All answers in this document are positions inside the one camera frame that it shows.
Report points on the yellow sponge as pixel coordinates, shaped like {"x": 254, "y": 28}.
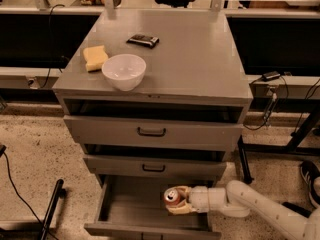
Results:
{"x": 95, "y": 57}

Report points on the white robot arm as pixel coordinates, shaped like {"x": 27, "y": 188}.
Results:
{"x": 237, "y": 199}

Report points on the black white sneaker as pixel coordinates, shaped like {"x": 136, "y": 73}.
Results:
{"x": 311, "y": 175}
{"x": 297, "y": 209}

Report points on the grey top drawer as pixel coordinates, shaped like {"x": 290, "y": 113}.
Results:
{"x": 153, "y": 133}

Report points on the grey middle drawer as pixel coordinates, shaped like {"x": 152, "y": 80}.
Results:
{"x": 153, "y": 167}

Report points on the black power adapter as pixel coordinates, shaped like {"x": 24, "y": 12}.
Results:
{"x": 269, "y": 76}

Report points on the dark snack bar packet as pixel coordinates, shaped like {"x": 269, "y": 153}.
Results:
{"x": 143, "y": 40}

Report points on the black table frame right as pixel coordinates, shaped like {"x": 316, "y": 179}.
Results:
{"x": 291, "y": 148}

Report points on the black table leg left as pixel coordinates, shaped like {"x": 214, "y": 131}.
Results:
{"x": 58, "y": 192}

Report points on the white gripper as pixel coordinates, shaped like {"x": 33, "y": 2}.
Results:
{"x": 199, "y": 199}

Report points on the grey metal drawer cabinet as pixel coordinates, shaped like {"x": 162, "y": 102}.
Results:
{"x": 193, "y": 74}

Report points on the grey open bottom drawer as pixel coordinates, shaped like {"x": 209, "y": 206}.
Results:
{"x": 132, "y": 208}

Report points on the red coke can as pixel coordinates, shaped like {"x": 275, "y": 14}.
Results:
{"x": 172, "y": 196}

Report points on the white bowl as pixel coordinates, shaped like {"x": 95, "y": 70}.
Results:
{"x": 124, "y": 71}

